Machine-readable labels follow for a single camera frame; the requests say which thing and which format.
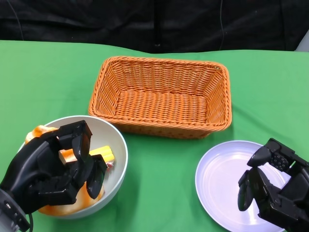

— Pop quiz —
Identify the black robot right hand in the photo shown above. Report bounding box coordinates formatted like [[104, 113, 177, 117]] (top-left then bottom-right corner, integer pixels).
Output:
[[238, 138, 309, 232]]

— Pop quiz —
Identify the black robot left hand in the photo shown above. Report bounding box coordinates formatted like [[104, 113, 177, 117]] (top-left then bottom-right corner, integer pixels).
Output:
[[0, 120, 108, 215]]

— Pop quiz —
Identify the orange bread with torn top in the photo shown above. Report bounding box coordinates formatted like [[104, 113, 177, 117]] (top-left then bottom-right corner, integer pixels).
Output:
[[25, 125, 78, 165]]

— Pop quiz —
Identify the pale grey bowl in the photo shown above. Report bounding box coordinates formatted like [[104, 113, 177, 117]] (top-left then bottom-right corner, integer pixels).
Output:
[[18, 115, 128, 219]]

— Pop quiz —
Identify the round orange striped bread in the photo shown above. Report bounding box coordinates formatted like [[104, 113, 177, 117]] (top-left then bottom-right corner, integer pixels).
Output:
[[38, 182, 106, 216]]

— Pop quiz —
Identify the yellow cake slice with cream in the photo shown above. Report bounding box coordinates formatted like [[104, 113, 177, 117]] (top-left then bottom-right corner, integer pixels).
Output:
[[89, 145, 115, 170]]

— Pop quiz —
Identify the lavender plate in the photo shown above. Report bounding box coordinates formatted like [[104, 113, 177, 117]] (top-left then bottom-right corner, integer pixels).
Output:
[[195, 140, 297, 232]]

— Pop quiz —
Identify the orange wicker basket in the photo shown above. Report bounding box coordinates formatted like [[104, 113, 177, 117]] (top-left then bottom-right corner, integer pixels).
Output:
[[88, 56, 232, 140]]

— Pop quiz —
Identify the green tablecloth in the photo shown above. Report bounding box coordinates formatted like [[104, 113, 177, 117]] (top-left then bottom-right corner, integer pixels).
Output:
[[0, 40, 309, 232]]

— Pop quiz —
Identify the black backdrop curtain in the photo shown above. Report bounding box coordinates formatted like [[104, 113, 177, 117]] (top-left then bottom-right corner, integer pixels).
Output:
[[0, 0, 309, 54]]

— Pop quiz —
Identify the thin pale hanging cable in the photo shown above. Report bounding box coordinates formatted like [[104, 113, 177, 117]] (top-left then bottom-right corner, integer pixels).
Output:
[[8, 0, 24, 41], [218, 0, 225, 49]]

